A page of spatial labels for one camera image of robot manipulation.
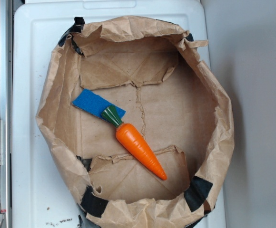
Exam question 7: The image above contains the blue flat sponge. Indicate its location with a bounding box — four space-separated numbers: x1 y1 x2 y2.
72 89 126 121

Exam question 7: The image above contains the orange plastic toy carrot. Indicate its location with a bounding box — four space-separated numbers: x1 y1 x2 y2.
101 105 167 181

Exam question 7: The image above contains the brown paper bag bin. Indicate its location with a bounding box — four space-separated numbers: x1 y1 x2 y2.
36 16 234 228

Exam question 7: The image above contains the white plastic bin lid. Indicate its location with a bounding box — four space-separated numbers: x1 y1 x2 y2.
11 0 227 228

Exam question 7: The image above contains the aluminium frame rail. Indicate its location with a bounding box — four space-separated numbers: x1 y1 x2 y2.
0 0 13 228

